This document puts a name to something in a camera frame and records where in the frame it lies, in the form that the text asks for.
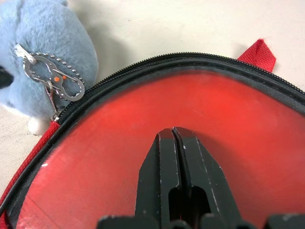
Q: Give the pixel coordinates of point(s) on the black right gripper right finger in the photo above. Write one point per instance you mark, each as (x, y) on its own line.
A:
(202, 171)

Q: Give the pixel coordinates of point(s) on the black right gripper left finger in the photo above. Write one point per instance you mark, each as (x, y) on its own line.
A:
(158, 167)

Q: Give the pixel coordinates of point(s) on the red black zippered paddle case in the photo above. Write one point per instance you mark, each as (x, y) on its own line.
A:
(166, 62)

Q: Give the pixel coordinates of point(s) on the silver S-shaped carabiner clip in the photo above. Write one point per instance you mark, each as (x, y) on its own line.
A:
(71, 96)

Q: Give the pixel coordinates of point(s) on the silver zipper pull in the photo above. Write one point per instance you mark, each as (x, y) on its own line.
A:
(55, 112)

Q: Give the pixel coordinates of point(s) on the blue plush toy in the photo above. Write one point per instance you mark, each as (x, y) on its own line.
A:
(52, 31)

